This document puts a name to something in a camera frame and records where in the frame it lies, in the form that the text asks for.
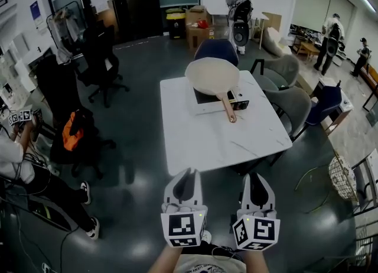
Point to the person's white shoe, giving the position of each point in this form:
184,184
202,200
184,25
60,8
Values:
206,237

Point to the black framed glass partition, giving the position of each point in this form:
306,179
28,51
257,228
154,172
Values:
124,14

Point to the person's right forearm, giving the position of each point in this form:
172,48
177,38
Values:
254,261

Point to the white bean bag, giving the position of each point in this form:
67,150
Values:
274,41

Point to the black office chair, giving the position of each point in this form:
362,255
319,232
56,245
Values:
99,56

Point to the person's white printed shirt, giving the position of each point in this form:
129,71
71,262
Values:
206,263

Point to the black gaming chair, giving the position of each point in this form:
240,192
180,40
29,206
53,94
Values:
56,88

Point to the low wooden table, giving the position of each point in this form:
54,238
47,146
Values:
308,50

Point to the black clothes rack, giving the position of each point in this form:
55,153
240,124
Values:
63,23

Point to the person's left forearm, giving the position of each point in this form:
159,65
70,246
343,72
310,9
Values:
165,258

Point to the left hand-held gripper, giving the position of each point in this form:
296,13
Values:
183,224

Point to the black bin with yellow lid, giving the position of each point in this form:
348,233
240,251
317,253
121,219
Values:
175,26

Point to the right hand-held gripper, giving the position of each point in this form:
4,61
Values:
260,230

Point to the brown cardboard box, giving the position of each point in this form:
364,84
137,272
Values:
198,34

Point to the white induction cooker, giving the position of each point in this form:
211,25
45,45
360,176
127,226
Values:
206,107

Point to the navy upholstered chair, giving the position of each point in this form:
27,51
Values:
325,103
215,50

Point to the grey shell chair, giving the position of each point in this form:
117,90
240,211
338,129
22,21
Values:
280,68
292,106

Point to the orange backpack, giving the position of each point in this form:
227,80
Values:
72,136

